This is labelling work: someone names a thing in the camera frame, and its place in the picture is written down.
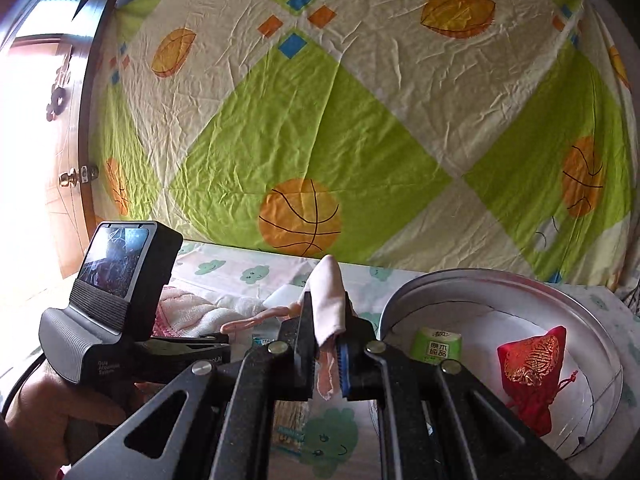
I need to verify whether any yellow fibrous pad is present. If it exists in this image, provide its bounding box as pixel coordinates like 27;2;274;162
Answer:
272;402;307;453

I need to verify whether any dark red door ornament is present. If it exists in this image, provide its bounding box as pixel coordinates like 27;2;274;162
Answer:
45;45;74;123

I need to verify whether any black cable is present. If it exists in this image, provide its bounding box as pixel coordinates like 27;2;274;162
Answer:
0;355;47;413

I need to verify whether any pink and white towel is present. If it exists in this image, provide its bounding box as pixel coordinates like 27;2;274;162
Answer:
152;285;273;339

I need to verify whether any red embroidered pouch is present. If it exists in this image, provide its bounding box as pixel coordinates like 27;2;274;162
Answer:
496;325;579;437

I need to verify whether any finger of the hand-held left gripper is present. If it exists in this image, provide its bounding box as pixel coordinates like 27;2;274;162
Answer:
170;332;232;351

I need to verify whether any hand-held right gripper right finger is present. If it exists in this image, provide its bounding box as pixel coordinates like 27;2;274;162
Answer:
336;292;583;480

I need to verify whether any person's left hand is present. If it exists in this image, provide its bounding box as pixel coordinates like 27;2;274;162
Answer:
5;366;137;467

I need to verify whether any wooden door with round knob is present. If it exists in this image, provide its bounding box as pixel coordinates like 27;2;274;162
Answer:
0;0;136;281

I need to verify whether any basketball print hanging sheet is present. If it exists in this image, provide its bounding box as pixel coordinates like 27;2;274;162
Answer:
87;0;633;286

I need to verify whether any round metal tin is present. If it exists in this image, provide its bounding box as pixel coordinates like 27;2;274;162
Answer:
367;269;625;466

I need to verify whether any green tissue pack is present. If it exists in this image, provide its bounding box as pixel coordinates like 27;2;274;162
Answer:
410;326;463;363

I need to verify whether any brass round door knob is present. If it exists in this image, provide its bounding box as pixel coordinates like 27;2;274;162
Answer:
57;164;101;189

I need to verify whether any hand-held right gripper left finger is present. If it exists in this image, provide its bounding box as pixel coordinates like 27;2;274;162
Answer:
62;292;321;480

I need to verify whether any pink cloth with strap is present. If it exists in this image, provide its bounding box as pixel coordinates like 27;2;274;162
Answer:
220;255;350;402

